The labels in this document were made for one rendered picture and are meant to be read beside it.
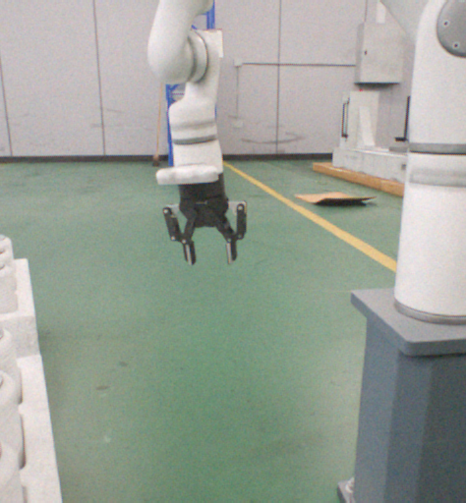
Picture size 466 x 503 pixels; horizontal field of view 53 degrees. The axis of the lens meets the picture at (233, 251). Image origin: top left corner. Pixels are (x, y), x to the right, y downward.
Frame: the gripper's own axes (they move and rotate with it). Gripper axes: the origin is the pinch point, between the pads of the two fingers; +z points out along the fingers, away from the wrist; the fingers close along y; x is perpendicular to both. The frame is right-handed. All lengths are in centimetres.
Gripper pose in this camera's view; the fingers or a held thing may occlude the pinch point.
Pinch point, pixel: (210, 255)
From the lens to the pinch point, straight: 79.4
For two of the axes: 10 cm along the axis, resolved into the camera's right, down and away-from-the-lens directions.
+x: -2.2, 3.7, -9.0
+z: 1.1, 9.3, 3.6
